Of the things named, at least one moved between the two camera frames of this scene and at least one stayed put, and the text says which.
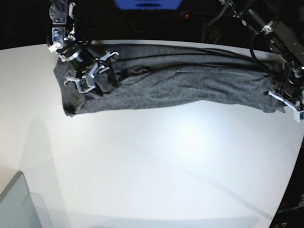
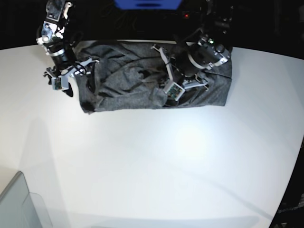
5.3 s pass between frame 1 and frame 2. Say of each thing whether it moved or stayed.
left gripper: moved
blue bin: stayed
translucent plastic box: stayed
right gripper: moved
